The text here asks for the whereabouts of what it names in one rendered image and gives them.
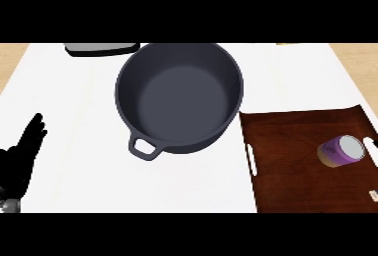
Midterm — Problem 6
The purple can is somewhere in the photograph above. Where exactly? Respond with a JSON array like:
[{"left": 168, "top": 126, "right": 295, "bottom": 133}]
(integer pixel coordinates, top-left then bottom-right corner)
[{"left": 316, "top": 134, "right": 368, "bottom": 169}]

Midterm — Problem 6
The dark brown wooden tray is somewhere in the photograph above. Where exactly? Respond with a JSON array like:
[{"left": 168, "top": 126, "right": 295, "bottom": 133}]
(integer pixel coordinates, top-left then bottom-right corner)
[{"left": 238, "top": 104, "right": 378, "bottom": 214}]

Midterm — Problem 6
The dark grey oval pot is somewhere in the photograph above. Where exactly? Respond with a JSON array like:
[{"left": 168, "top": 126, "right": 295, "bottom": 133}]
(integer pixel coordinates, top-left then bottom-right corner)
[{"left": 114, "top": 42, "right": 245, "bottom": 162}]

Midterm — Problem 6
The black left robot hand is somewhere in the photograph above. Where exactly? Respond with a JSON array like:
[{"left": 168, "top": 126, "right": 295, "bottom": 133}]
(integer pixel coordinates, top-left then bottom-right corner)
[{"left": 0, "top": 112, "right": 49, "bottom": 200}]

